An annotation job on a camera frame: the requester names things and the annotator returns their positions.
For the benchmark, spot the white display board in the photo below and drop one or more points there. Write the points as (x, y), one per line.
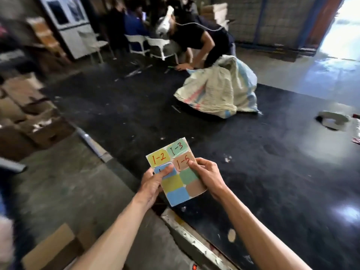
(73, 39)

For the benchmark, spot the person's left forearm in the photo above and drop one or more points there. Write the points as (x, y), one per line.
(112, 241)

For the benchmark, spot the black floor platform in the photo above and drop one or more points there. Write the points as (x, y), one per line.
(281, 165)

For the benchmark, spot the white plastic object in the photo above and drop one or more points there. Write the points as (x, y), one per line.
(336, 119)

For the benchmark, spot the green label sticker 1-3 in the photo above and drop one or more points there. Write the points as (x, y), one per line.
(176, 148)

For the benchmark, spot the stack of flat cardboard sheets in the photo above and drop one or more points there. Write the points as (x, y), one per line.
(215, 14)

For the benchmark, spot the person's left hand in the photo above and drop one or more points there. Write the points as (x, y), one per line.
(150, 188)

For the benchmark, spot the clear film roll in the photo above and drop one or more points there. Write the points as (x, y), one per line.
(92, 143)

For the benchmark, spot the pile of open brown cartons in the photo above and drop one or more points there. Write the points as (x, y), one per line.
(33, 129)

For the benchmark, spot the sheet of colourful labels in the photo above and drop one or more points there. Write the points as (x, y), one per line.
(177, 194)

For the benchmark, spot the white woven sack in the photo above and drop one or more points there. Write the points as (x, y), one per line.
(219, 89)

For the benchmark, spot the person's right forearm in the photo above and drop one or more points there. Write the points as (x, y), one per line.
(258, 239)

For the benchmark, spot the white head-mounted camera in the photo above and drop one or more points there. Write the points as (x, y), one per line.
(164, 25)

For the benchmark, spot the white plastic chair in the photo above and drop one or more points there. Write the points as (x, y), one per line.
(136, 39)
(157, 44)
(94, 44)

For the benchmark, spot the person's right hand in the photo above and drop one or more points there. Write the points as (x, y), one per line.
(211, 179)

